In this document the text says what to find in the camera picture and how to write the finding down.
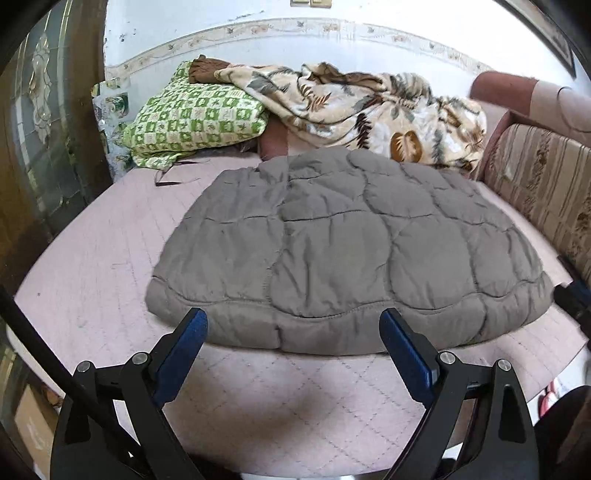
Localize green checkered pillow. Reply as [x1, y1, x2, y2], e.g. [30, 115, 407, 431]
[121, 61, 269, 169]

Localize leaf print fleece blanket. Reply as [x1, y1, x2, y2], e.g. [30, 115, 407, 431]
[215, 62, 488, 171]

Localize red slipper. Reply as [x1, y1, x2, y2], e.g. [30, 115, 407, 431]
[537, 382, 563, 417]

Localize thin frame eyeglasses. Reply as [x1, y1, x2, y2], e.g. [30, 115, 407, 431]
[154, 159, 211, 188]

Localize pink quilted bed mat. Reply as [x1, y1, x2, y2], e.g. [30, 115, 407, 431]
[14, 157, 589, 476]

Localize wooden door with glass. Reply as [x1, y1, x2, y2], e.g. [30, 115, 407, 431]
[0, 0, 112, 264]

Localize person's leg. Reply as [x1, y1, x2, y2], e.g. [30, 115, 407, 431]
[531, 385, 591, 480]

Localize framed wall picture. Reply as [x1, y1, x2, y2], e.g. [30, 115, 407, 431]
[496, 0, 578, 78]

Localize brown cloth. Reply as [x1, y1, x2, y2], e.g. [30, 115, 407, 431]
[188, 55, 232, 85]

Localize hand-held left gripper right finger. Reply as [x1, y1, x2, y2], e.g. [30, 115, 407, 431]
[379, 308, 541, 480]

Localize black cable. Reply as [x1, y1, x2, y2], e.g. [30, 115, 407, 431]
[0, 284, 144, 467]

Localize olive quilted jacket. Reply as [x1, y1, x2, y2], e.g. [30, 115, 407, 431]
[145, 147, 555, 356]

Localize cardboard box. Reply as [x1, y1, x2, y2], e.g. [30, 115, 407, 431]
[13, 382, 62, 468]

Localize black phone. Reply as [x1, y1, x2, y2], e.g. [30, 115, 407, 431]
[554, 258, 591, 326]

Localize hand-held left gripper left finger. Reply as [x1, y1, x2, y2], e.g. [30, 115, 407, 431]
[50, 308, 208, 480]

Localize clear printed plastic bag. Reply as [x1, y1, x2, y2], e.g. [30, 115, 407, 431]
[91, 78, 136, 178]

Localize striped floral sofa cushion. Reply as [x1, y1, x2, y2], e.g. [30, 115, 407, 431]
[478, 122, 591, 282]

